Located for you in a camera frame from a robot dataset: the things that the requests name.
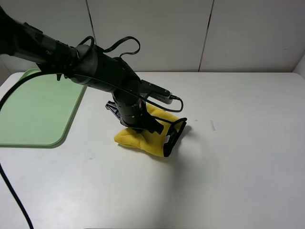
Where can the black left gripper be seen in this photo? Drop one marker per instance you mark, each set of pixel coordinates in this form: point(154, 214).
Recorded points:
point(135, 116)

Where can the green plastic tray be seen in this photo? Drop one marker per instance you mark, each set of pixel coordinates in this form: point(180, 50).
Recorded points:
point(39, 113)

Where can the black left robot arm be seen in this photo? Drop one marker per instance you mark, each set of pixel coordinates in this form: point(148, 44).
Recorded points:
point(87, 65)

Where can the yellow towel with black trim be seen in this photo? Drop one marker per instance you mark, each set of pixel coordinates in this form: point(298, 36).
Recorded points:
point(153, 143)

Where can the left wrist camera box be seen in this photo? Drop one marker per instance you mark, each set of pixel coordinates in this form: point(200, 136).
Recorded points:
point(151, 90)

